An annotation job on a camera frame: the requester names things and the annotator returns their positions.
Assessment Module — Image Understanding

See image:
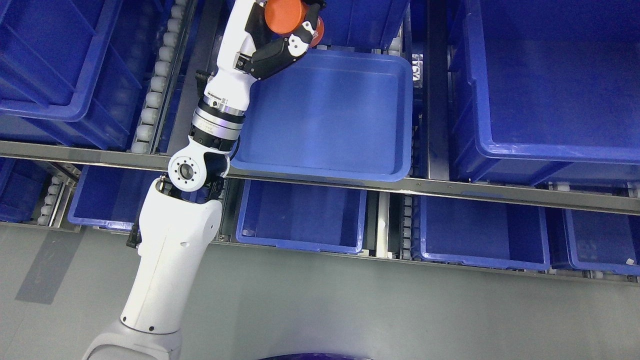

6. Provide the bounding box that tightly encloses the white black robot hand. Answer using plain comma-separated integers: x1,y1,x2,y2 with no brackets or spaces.
203,4,320,116

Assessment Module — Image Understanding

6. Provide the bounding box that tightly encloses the orange cylindrical capacitor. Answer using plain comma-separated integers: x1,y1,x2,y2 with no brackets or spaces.
263,0,327,48

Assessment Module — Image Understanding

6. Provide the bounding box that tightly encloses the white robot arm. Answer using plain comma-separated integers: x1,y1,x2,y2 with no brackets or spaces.
83,95,249,360

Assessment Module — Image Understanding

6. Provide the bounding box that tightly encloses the metal shelf rack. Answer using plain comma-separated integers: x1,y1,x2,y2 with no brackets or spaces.
1,0,639,287

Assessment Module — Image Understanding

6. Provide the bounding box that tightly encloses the shallow blue tray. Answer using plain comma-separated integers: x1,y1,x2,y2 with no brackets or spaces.
231,50,413,182

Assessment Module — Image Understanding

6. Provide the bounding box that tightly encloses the blue bin top centre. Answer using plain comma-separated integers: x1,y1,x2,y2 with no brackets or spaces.
225,0,411,52

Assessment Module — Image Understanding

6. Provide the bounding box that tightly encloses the blue bin lower centre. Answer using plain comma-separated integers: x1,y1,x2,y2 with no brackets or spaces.
235,180,367,255

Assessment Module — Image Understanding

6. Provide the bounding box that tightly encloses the large blue bin left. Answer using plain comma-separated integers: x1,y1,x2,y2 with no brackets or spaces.
0,0,163,150

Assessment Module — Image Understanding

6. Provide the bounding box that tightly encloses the large blue bin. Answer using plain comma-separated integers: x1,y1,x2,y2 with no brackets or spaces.
446,0,640,187
0,0,163,150

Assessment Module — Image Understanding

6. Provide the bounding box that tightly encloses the blue bin lower left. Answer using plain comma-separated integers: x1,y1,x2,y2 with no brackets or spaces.
67,165,201,232

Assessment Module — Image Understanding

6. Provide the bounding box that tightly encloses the blue bin far left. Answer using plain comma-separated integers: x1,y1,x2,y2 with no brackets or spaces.
0,157,50,223

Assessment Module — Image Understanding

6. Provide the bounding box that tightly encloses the blue bin lower right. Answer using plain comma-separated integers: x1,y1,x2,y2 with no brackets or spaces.
410,195,551,272

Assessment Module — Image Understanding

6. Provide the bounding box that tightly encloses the large blue bin right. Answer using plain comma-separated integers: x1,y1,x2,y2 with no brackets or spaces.
446,0,640,187

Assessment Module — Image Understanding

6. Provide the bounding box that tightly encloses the blue bin far right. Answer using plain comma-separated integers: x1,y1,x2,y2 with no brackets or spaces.
564,210,640,276

